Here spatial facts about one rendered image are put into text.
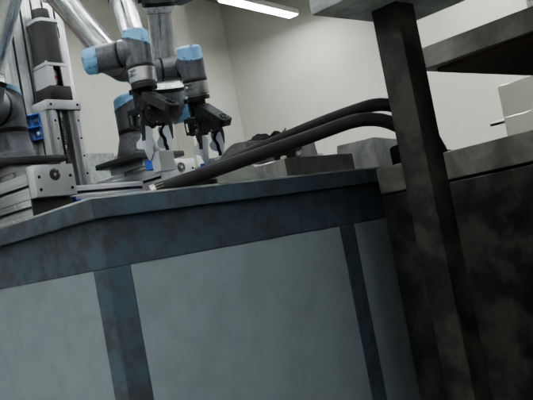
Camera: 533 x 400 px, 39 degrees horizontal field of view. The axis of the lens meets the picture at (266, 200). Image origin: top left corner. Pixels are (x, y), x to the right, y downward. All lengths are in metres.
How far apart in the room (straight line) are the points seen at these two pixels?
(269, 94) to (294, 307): 9.37
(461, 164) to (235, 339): 0.59
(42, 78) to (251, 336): 1.36
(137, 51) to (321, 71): 8.45
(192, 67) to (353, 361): 1.02
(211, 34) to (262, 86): 1.06
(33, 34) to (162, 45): 0.43
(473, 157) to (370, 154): 0.65
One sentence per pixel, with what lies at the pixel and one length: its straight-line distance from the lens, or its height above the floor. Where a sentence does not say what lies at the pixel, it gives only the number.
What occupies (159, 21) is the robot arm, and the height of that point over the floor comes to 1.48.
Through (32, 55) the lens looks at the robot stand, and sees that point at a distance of 2.67.
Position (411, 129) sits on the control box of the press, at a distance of 1.46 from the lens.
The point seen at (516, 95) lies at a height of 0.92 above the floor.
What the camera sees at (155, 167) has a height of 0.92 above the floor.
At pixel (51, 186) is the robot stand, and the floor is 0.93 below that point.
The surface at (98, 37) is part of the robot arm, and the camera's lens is 2.29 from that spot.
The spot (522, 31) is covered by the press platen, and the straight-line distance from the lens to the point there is 1.68.
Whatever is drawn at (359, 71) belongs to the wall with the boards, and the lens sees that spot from 10.17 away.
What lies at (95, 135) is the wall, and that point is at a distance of 9.13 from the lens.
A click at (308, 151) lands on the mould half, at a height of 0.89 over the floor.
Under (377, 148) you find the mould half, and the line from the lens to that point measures 2.23.
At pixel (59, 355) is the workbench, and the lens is 1.59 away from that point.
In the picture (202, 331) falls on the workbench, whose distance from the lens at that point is 1.49.
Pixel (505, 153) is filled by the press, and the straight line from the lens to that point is 1.58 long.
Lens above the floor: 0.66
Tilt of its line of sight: 3 degrees up
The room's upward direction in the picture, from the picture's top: 11 degrees counter-clockwise
